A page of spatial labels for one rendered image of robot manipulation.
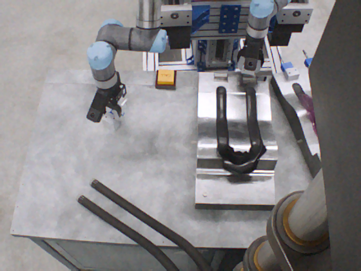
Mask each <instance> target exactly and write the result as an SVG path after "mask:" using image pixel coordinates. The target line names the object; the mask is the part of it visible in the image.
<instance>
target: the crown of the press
mask: <svg viewBox="0 0 361 271"><path fill-rule="evenodd" d="M308 76H309V84H310V88H311V95H312V100H313V107H314V112H315V119H316V127H317V135H318V142H319V150H320V158H321V162H322V165H321V166H322V173H323V182H324V189H325V190H324V193H325V197H326V208H327V218H328V221H327V222H328V227H329V241H330V245H331V246H330V249H331V259H332V266H333V268H332V270H333V271H361V0H336V1H335V3H334V5H333V9H332V10H331V13H330V15H329V19H328V20H327V23H326V26H325V29H324V31H323V33H322V36H321V38H320V41H319V43H318V46H317V48H316V52H315V53H314V57H313V58H312V60H311V64H310V66H309V70H308Z"/></svg>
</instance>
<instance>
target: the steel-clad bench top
mask: <svg viewBox="0 0 361 271"><path fill-rule="evenodd" d="M116 71H117V72H119V75H120V78H121V83H123V84H125V85H126V91H127V94H126V95H125V96H124V98H122V96H121V98H120V99H119V101H118V103H120V104H122V102H123V101H124V100H125V99H126V98H128V101H127V103H126V110H125V111H124V115H123V117H122V120H121V122H120V125H119V126H118V128H117V130H116V132H114V131H112V130H110V129H109V128H106V127H105V126H104V125H103V123H102V119H101V122H100V123H93V122H91V121H90V120H88V119H87V118H86V115H87V113H88V111H89V109H90V106H91V103H92V100H93V98H94V96H95V93H96V91H97V87H96V85H95V83H94V82H95V81H94V79H93V75H92V73H91V70H63V69H61V70H48V73H47V75H46V79H45V82H44V88H43V92H42V94H41V99H40V102H39V106H38V109H37V114H36V117H35V121H34V127H33V130H32V134H31V137H30V144H29V145H28V150H27V151H28V152H27V155H26V159H25V164H24V168H23V174H22V176H21V183H20V185H19V191H18V194H17V200H16V205H15V211H14V214H13V219H12V225H11V230H10V234H12V235H24V236H38V237H51V238H56V239H71V240H78V241H92V242H105V243H119V244H134V245H138V244H137V243H136V242H135V241H133V240H131V239H130V238H129V237H128V236H125V235H124V234H122V233H121V232H119V231H118V230H117V229H116V228H114V227H112V226H111V225H109V224H108V223H107V222H106V221H104V220H102V219H101V218H99V217H98V216H97V215H95V214H94V213H93V212H91V211H89V210H88V209H87V208H85V207H83V205H82V204H80V203H78V202H77V201H76V196H77V195H79V194H82V195H83V196H84V197H87V198H88V199H89V200H91V201H93V203H95V204H96V205H98V206H99V207H100V208H102V209H104V210H105V211H107V212H108V213H109V214H111V215H112V216H113V217H116V218H117V219H118V220H120V221H122V222H123V223H124V224H125V225H127V226H129V227H131V228H132V229H133V230H135V231H136V232H138V233H139V234H141V235H142V236H144V237H145V238H146V239H149V240H150V241H151V242H152V243H153V244H154V245H159V246H177V245H176V244H175V243H174V242H173V241H170V240H169V239H167V238H166V237H165V236H162V235H161V234H159V233H158V232H157V231H156V230H154V229H152V228H150V227H149V226H148V225H147V224H146V223H143V222H142V221H140V220H138V218H136V217H135V216H133V215H131V214H129V213H128V212H127V211H126V210H125V209H123V208H121V207H120V206H119V205H117V204H115V203H114V202H113V201H111V199H109V198H107V197H106V196H104V195H102V194H101V193H100V192H98V191H97V190H96V189H94V188H93V187H92V186H90V185H89V182H90V180H91V179H92V178H95V179H96V180H98V181H100V182H101V183H102V184H103V185H105V186H107V187H108V188H109V189H110V190H113V191H114V192H116V193H117V194H118V195H120V196H121V197H123V198H124V199H125V200H127V201H129V202H130V203H132V204H133V205H135V206H136V207H137V208H139V209H140V210H143V211H144V212H145V213H147V214H148V215H149V216H151V217H152V218H154V219H156V220H157V221H159V222H160V223H162V224H163V225H165V226H167V227H168V228H170V229H171V230H173V231H174V232H176V233H177V234H178V235H180V236H182V237H183V238H184V239H186V240H187V241H189V242H190V243H191V244H192V245H193V246H194V247H205V248H248V247H249V246H250V244H251V243H252V242H253V241H254V240H256V239H257V238H258V237H262V236H266V235H267V233H266V223H267V220H268V217H269V215H270V213H271V212H272V211H263V210H250V211H249V210H204V209H195V180H196V167H197V145H195V144H191V141H194V140H197V92H198V78H199V73H198V72H177V80H176V89H160V88H155V80H156V73H157V71H153V70H138V71H134V70H116ZM191 78H192V83H191ZM271 78H272V75H268V84H269V100H270V110H271V124H272V127H273V131H274V133H275V140H276V142H277V152H278V161H277V164H276V166H275V169H274V182H275V204H277V203H278V202H279V201H280V199H282V198H283V197H284V196H285V195H286V194H290V193H292V192H296V191H299V190H306V189H307V187H308V186H309V185H310V183H311V182H312V180H313V176H312V175H311V172H310V171H309V168H308V166H307V162H306V160H305V159H304V156H303V153H302V151H301V149H300V147H299V144H297V140H296V138H295V135H294V133H293V131H292V129H291V125H290V124H289V121H288V119H287V117H286V116H285V112H284V110H283V108H282V107H281V105H280V102H279V100H278V97H277V95H276V93H275V91H274V89H273V87H272V85H271V83H270V81H271Z"/></svg>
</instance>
